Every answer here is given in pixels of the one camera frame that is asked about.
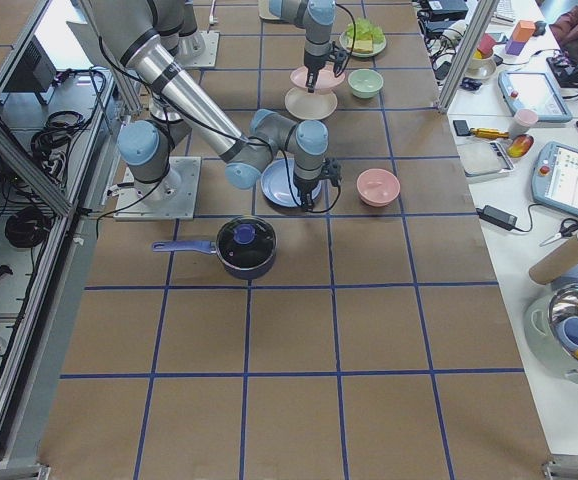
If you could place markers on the pink plate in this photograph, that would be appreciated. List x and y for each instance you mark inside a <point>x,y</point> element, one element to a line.
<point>326,82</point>

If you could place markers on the black power adapter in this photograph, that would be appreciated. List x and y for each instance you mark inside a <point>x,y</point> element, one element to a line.
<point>497,217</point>

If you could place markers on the orange screwdriver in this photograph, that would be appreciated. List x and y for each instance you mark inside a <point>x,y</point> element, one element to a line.
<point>490,134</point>

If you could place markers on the blue pot with lid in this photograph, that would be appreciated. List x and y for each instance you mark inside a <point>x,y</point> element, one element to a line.
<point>246,246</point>

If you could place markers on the green plate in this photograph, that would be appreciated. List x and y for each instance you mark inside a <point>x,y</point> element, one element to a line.
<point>347,43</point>

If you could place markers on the pink cup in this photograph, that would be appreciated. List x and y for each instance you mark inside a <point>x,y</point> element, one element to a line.
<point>522,121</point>

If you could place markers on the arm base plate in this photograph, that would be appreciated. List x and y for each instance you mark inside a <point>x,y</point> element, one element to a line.
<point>174,198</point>
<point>198,50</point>

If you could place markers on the green bowl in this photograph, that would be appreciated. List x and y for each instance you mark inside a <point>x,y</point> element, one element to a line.
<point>365,83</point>

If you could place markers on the blue plate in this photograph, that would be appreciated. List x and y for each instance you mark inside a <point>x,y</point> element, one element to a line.
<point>277,184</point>

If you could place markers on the teach pendant far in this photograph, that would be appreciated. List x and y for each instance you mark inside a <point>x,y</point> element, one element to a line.
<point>534,91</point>

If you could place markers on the metal bowl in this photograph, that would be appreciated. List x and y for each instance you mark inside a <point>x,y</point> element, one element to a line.
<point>551,331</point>

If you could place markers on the kitchen scale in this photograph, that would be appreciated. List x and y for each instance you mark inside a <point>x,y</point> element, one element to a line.
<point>484,158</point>

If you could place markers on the cardboard tube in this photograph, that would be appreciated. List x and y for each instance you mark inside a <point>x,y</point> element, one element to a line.
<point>556,263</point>

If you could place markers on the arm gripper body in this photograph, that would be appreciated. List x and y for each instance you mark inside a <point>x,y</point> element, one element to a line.
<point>313,66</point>
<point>305,189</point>

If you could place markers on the beige bowl with toys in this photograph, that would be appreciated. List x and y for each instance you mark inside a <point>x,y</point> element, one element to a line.
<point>484,61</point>

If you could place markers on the cream plate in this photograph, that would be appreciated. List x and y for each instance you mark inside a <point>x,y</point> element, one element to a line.
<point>310,106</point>

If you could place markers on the toy mango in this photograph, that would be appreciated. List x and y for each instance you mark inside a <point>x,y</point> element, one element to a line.
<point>520,146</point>

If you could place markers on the teach pendant near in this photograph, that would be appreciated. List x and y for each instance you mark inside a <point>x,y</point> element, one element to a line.
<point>554,181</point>

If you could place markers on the scissors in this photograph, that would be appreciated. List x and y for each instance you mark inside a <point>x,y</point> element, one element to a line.
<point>568,227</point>

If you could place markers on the pink bowl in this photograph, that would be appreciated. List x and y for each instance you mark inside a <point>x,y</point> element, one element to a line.
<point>378,187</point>

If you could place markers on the bread slice on plate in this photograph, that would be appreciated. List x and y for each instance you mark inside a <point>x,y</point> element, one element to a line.
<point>362,46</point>

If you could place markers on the lettuce leaf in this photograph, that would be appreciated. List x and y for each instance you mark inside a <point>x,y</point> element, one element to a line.
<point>364,29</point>

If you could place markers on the teach pendant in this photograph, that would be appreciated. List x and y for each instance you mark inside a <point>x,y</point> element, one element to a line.
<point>554,181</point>
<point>534,91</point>

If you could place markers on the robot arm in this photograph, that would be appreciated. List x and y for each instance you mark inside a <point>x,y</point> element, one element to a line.
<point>316,18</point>
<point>146,37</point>

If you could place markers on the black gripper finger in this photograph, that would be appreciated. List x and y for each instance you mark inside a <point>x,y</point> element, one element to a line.
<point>307,204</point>
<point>311,81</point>

